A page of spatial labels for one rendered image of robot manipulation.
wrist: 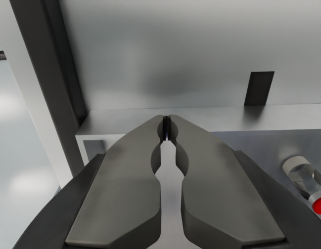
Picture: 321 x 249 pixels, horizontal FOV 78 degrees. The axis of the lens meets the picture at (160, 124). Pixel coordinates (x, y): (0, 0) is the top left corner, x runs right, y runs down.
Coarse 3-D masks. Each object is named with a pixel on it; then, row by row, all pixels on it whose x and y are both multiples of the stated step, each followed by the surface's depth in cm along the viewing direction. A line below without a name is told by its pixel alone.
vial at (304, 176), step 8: (288, 160) 18; (296, 160) 18; (304, 160) 18; (288, 168) 18; (296, 168) 17; (304, 168) 17; (312, 168) 17; (288, 176) 18; (296, 176) 17; (304, 176) 16; (312, 176) 16; (320, 176) 16; (296, 184) 17; (304, 184) 16; (312, 184) 16; (320, 184) 15; (304, 192) 16; (312, 192) 15; (320, 192) 15; (312, 200) 15
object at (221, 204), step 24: (168, 120) 11; (192, 144) 9; (216, 144) 9; (192, 168) 8; (216, 168) 8; (240, 168) 8; (192, 192) 7; (216, 192) 7; (240, 192) 7; (192, 216) 6; (216, 216) 6; (240, 216) 6; (264, 216) 6; (192, 240) 7; (216, 240) 6; (240, 240) 6; (264, 240) 6
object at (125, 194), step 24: (120, 144) 9; (144, 144) 9; (120, 168) 8; (144, 168) 8; (96, 192) 7; (120, 192) 7; (144, 192) 7; (96, 216) 6; (120, 216) 6; (144, 216) 6; (72, 240) 6; (96, 240) 6; (120, 240) 6; (144, 240) 7
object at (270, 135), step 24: (96, 120) 14; (120, 120) 14; (144, 120) 14; (192, 120) 14; (216, 120) 14; (240, 120) 14; (264, 120) 14; (288, 120) 14; (312, 120) 14; (96, 144) 16; (168, 144) 17; (240, 144) 17; (264, 144) 18; (288, 144) 18; (312, 144) 18; (168, 168) 19; (264, 168) 19; (168, 192) 21; (168, 216) 23; (168, 240) 26
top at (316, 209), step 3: (315, 201) 15; (318, 201) 15; (315, 204) 15; (318, 204) 15; (312, 207) 15; (315, 207) 15; (318, 207) 15; (315, 210) 15; (318, 210) 15; (318, 213) 15
